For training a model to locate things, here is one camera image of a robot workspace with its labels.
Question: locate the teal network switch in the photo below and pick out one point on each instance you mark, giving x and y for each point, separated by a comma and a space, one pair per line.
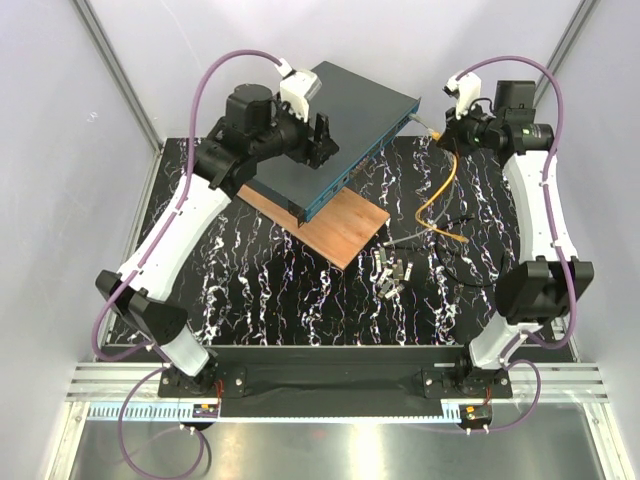
364, 116

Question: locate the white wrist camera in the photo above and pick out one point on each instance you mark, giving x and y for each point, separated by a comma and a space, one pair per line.
297, 87
465, 88

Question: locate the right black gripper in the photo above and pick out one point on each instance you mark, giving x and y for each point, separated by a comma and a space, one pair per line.
451, 134

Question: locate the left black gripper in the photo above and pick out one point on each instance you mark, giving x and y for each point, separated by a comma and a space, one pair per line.
316, 152

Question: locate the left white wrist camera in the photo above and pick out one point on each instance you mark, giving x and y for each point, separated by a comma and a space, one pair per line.
297, 87

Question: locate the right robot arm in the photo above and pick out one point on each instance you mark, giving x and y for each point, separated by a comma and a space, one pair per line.
549, 277

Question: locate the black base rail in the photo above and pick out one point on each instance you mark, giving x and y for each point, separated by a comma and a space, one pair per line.
328, 383

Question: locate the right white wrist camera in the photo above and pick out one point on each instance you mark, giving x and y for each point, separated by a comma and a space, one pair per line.
465, 88

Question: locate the wooden base board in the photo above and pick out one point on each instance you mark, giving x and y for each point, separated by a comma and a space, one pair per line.
338, 232

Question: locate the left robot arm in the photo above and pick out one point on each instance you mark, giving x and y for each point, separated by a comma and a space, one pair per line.
258, 125

